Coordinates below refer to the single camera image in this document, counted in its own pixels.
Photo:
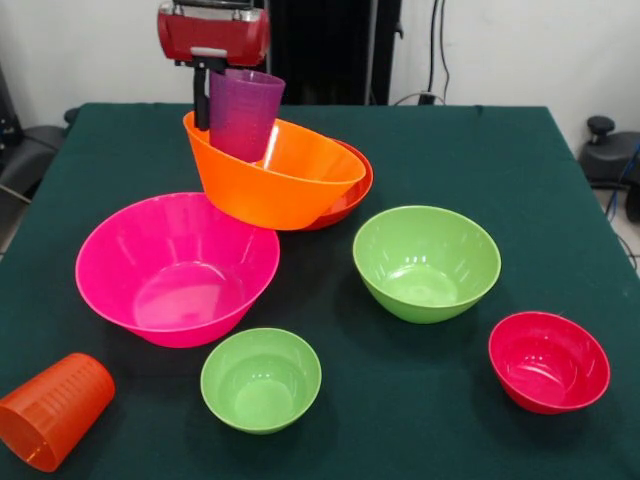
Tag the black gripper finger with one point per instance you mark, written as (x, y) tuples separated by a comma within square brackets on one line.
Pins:
[(201, 95)]

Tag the red-orange bowl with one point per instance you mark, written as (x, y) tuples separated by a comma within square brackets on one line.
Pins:
[(357, 195)]

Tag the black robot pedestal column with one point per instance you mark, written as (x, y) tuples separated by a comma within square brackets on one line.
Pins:
[(330, 50)]

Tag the small pink bowl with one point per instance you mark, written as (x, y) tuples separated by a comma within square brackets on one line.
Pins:
[(547, 365)]

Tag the purple cup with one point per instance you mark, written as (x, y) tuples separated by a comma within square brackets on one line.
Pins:
[(245, 115)]

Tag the large pink bowl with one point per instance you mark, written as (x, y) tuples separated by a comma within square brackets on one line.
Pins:
[(170, 270)]

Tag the large green bowl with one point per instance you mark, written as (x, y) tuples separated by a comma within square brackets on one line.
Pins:
[(425, 265)]

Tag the black pedestal leg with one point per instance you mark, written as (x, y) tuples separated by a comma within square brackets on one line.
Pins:
[(30, 155), (607, 160)]

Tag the dark green table cloth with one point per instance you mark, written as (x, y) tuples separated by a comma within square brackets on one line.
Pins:
[(350, 450)]

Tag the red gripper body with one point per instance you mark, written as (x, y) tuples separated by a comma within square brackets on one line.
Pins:
[(215, 32)]

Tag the large orange bowl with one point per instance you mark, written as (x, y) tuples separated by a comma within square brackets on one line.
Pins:
[(280, 195)]

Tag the small green bowl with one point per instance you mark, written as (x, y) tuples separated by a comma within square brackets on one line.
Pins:
[(260, 390)]

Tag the red-orange cup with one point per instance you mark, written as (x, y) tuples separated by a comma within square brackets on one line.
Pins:
[(55, 405)]

